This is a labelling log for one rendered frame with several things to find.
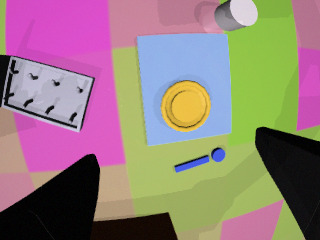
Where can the grey dish rack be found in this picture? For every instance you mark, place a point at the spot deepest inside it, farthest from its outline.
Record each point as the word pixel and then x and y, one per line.
pixel 41 91

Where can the grey cylinder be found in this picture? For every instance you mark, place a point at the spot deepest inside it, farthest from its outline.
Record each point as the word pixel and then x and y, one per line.
pixel 236 14

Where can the yellow round plate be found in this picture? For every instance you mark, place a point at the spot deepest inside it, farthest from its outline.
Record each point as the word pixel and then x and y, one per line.
pixel 185 105

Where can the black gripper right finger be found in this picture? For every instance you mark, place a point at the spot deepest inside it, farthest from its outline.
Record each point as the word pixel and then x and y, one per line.
pixel 294 163

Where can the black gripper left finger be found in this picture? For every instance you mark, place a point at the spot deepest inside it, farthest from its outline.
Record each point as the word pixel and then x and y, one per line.
pixel 61 209

